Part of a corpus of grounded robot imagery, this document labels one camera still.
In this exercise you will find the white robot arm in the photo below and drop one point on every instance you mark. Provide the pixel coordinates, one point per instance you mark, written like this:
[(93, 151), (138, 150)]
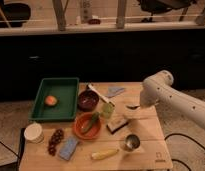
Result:
[(158, 88)]

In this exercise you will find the light green plastic cup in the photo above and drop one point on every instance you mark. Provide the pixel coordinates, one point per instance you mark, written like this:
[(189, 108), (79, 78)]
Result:
[(107, 110)]

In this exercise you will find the metal cup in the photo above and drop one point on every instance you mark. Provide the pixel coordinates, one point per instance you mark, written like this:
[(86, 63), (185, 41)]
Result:
[(131, 143)]

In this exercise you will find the grey blue cloth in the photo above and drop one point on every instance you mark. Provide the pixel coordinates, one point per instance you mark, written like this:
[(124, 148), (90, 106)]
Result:
[(114, 91)]

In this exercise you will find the dark purple bowl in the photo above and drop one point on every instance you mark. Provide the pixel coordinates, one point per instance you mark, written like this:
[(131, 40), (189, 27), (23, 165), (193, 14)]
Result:
[(88, 100)]

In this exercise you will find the green vegetable toy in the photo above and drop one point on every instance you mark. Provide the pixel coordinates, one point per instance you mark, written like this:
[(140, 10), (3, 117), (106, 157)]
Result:
[(91, 122)]

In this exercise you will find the green plastic tray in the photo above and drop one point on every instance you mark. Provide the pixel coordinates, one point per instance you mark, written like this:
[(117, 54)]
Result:
[(66, 92)]

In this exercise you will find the wooden block brush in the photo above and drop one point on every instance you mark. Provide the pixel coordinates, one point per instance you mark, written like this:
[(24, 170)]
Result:
[(116, 124)]

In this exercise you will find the orange plate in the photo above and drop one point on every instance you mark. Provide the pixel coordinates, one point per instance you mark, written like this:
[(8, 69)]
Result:
[(82, 121)]

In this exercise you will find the orange peach fruit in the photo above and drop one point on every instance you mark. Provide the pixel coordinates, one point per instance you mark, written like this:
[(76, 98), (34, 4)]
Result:
[(50, 101)]

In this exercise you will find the dark red grape bunch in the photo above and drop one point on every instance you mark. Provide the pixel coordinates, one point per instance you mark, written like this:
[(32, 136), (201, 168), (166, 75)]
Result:
[(55, 139)]

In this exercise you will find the blue sponge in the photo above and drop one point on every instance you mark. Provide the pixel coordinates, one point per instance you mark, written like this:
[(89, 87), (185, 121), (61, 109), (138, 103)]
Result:
[(68, 148)]

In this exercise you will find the yellow corn cob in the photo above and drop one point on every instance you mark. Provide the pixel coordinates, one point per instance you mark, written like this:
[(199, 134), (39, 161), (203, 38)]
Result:
[(104, 154)]

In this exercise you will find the black office chair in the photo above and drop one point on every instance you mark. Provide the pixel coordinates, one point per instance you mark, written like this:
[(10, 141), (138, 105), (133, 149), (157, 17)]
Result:
[(163, 6)]

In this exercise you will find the white handled knife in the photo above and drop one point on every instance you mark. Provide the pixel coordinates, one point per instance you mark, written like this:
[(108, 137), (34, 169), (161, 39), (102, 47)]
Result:
[(104, 98)]

